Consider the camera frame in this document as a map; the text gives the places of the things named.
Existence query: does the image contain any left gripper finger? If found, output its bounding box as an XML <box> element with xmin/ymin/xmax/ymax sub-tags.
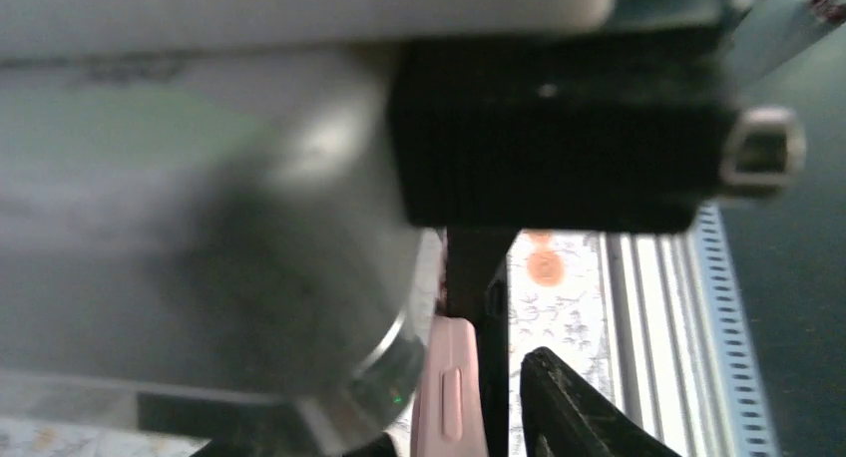
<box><xmin>520</xmin><ymin>347</ymin><xmax>678</xmax><ymax>457</ymax></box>

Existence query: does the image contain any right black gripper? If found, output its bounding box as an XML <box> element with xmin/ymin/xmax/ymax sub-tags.
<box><xmin>387</xmin><ymin>28</ymin><xmax>739</xmax><ymax>322</ymax></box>

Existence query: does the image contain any black smartphone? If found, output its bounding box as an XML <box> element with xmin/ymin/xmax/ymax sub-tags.
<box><xmin>475</xmin><ymin>261</ymin><xmax>510</xmax><ymax>457</ymax></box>

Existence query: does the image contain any pink phone case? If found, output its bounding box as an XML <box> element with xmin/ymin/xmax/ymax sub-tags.
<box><xmin>410</xmin><ymin>315</ymin><xmax>488</xmax><ymax>457</ymax></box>

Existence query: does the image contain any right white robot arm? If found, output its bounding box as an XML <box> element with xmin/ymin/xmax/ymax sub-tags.
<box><xmin>1</xmin><ymin>0</ymin><xmax>753</xmax><ymax>456</ymax></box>

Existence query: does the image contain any aluminium front rail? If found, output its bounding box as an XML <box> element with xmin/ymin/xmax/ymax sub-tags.
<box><xmin>600</xmin><ymin>234</ymin><xmax>724</xmax><ymax>456</ymax></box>

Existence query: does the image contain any perforated cable duct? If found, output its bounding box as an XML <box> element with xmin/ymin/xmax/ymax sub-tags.
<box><xmin>690</xmin><ymin>205</ymin><xmax>780</xmax><ymax>456</ymax></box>

